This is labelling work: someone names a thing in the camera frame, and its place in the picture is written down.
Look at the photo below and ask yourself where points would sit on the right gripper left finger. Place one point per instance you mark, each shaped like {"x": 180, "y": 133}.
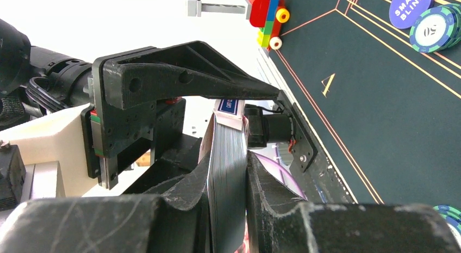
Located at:
{"x": 175, "y": 221}

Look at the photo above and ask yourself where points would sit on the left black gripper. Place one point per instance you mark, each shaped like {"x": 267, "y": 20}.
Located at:
{"x": 137, "y": 106}

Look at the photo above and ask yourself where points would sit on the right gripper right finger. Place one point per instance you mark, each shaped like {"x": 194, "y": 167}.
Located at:
{"x": 280, "y": 221}

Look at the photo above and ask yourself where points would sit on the stack of playing cards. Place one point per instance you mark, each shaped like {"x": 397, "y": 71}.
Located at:
{"x": 224, "y": 150}

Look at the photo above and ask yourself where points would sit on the green blue chips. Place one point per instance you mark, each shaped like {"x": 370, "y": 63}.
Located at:
{"x": 436, "y": 29}

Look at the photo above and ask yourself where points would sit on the purple small blind button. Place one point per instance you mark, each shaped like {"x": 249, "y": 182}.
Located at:
{"x": 404, "y": 13}

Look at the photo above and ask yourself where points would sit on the green blue chip stack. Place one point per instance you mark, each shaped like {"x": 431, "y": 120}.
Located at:
{"x": 452, "y": 218}

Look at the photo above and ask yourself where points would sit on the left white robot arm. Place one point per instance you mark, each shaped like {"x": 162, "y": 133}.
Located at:
{"x": 36, "y": 82}

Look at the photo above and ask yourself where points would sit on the colourful toy block stack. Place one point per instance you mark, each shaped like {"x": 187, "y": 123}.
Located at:
{"x": 268, "y": 16}

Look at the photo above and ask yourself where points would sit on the green poker table mat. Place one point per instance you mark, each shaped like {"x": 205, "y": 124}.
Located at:
{"x": 388, "y": 116}

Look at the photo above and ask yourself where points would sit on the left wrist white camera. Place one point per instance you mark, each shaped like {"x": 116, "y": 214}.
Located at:
{"x": 54, "y": 143}

